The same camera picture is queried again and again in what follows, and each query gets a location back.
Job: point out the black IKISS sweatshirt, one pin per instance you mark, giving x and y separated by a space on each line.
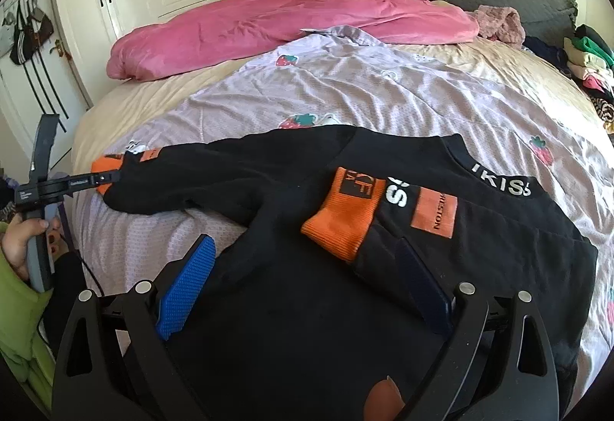
305 312

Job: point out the pile of folded clothes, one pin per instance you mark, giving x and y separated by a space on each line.
590 61

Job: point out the dark navy garment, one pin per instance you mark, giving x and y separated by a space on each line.
556 56

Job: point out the beige bed sheet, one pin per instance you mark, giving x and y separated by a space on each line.
401 67

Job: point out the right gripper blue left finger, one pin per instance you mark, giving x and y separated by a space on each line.
180 283

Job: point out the lilac strawberry print quilt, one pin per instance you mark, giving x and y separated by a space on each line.
517 115

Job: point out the pink fuzzy garment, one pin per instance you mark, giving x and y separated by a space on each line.
500 23

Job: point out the hanging bags on door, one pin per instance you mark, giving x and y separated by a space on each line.
31 30

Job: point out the left hand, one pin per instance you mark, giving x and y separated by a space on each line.
15 239

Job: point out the pink fleece blanket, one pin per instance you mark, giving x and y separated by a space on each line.
232 29

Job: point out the green sleeve forearm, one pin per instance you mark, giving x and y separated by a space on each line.
23 349

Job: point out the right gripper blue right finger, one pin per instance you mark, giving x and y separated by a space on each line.
422 287

